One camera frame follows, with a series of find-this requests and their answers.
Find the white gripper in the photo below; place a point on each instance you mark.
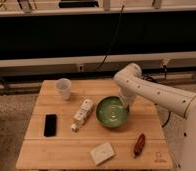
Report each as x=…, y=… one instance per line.
x=126, y=98

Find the green ceramic bowl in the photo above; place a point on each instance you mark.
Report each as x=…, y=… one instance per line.
x=111, y=112

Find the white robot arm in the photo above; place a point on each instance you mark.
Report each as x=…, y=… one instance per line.
x=179, y=101

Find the white bottle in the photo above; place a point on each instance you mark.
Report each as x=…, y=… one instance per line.
x=82, y=114

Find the brown red pouch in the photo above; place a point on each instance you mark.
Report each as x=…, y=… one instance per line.
x=139, y=145

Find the wooden folding table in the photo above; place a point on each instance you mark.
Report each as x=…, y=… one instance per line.
x=68, y=150

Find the translucent plastic cup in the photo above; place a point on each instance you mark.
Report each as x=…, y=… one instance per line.
x=63, y=87

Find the black smartphone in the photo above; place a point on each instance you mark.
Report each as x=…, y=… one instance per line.
x=50, y=125

